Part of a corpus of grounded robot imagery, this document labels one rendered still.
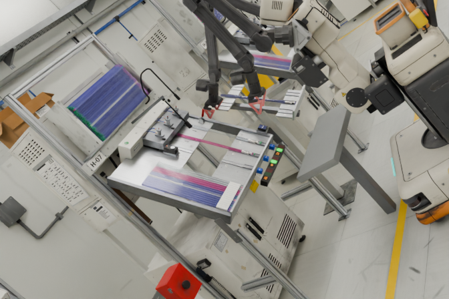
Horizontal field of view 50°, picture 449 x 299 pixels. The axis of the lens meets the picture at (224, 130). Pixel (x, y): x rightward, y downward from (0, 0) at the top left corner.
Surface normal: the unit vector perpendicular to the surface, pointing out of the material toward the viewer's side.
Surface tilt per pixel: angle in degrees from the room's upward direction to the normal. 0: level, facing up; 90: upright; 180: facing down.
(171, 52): 90
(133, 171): 47
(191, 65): 90
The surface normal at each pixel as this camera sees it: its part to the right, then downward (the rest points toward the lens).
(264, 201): 0.63, -0.42
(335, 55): -0.22, 0.45
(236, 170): 0.00, -0.79
